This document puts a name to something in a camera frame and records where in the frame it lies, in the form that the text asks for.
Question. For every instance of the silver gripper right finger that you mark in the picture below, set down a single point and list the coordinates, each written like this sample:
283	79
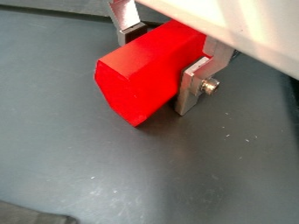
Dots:
198	79

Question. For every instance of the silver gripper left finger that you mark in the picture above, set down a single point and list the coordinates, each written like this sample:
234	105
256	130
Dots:
123	13

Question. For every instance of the red hexagon prism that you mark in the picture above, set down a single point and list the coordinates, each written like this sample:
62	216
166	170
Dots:
139	75

